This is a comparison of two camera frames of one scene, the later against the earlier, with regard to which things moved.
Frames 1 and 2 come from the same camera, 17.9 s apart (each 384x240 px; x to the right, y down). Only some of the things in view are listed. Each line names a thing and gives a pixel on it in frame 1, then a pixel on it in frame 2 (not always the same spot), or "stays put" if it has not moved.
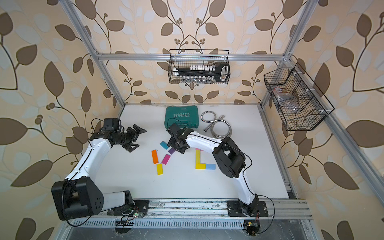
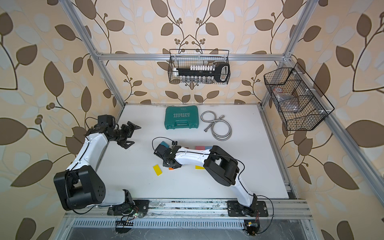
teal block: [164, 144] stays put
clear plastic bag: [287, 102] stays put
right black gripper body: [173, 143] to [165, 163]
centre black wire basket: [205, 66] stays put
